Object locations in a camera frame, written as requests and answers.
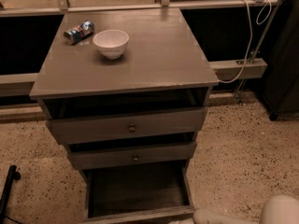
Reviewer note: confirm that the grey bottom drawer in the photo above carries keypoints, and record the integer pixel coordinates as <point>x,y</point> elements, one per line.
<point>149,193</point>

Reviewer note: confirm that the grey drawer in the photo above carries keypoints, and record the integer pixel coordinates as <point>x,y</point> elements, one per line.
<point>149,193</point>
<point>132,155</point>
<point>92,129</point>

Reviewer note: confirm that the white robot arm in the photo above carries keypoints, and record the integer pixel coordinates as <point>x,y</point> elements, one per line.
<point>280,209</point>

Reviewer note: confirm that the grey middle drawer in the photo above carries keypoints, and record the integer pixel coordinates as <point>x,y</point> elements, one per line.
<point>132,155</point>

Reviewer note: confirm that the grey top drawer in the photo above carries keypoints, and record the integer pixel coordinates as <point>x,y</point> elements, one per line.
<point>92,129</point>

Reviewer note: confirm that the grey wooden drawer cabinet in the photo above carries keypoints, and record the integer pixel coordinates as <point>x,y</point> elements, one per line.
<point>141,111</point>

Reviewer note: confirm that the thin metal diagonal rod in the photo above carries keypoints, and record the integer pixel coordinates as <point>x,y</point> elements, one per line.
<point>250,57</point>

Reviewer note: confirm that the dark cabinet at right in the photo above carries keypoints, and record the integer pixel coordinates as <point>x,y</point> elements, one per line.
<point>280,82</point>

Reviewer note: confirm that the black floor stand leg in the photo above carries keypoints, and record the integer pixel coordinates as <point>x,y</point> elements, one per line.
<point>12,175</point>

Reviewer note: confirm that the white ceramic bowl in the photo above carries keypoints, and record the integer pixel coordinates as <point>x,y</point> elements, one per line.
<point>111,43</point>

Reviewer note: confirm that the blue crushed drink can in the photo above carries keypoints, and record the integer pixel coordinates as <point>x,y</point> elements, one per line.
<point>79,32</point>

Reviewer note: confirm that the grey metal railing frame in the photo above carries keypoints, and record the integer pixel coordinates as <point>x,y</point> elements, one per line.
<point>236,67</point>

